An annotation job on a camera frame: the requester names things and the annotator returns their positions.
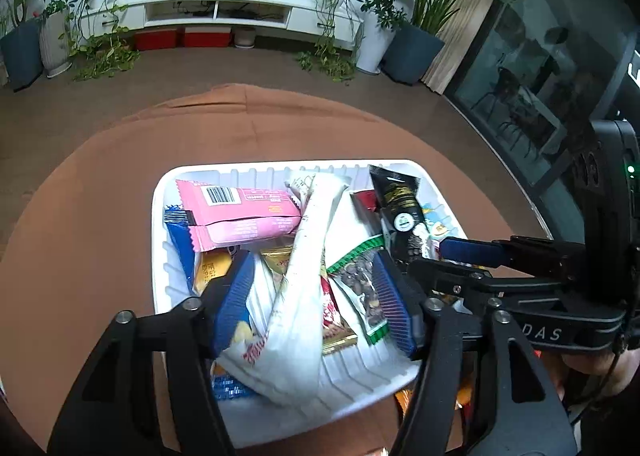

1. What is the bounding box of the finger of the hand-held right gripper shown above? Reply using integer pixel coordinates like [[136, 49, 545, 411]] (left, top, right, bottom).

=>
[[407, 258, 508, 304], [439, 235, 587, 287]]

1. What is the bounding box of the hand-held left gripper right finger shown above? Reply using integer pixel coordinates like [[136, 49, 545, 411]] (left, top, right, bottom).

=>
[[375, 248, 578, 456]]

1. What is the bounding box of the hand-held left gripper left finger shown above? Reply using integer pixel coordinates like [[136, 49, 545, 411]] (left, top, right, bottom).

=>
[[47, 250, 257, 456]]

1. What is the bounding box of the green nut packet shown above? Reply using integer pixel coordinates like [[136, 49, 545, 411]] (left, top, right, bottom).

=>
[[326, 235, 391, 347]]

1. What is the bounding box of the red gold snack packet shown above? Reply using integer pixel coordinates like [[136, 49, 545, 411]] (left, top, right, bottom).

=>
[[320, 266, 359, 355]]

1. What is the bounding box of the white snack packet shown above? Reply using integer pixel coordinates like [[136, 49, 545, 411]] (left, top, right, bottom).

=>
[[215, 173, 353, 404]]

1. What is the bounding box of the black snack packet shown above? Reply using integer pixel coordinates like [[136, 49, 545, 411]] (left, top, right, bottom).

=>
[[369, 164, 435, 263]]

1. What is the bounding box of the pink snack packet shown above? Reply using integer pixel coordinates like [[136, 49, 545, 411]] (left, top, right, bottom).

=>
[[175, 179, 303, 253]]

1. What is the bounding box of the white plastic tray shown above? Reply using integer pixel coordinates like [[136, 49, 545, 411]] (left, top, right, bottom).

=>
[[150, 159, 468, 449]]

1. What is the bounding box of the small red snack packet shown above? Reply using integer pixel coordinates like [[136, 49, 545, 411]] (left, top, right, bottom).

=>
[[350, 190, 381, 217]]

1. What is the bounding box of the person's right hand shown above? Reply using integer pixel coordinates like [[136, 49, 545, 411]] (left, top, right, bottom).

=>
[[552, 350, 640, 412]]

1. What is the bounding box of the cartoon print snack packet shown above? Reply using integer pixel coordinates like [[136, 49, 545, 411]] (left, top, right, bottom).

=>
[[419, 201, 465, 238]]

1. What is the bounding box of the blue yellow snack packet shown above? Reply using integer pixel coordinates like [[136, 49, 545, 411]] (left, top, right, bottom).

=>
[[164, 205, 256, 402]]

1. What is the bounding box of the glass sliding door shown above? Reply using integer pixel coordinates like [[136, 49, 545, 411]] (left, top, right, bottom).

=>
[[445, 0, 640, 237]]

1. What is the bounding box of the dark grey planter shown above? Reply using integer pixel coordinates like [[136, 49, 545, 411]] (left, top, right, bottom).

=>
[[382, 23, 446, 86], [0, 18, 45, 92]]

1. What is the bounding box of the tall white planter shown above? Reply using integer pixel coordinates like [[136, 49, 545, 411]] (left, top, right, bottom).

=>
[[356, 21, 396, 74], [39, 11, 73, 77]]

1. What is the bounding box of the trailing vine plant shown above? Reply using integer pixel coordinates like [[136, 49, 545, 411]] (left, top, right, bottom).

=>
[[67, 0, 141, 82], [295, 0, 366, 84]]

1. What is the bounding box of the small-leaf potted plant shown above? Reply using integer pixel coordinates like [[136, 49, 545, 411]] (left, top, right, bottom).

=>
[[42, 0, 78, 23], [357, 0, 408, 33]]

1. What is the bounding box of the red storage box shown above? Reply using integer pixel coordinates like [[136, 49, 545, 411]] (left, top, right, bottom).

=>
[[182, 27, 233, 48], [132, 28, 180, 51]]

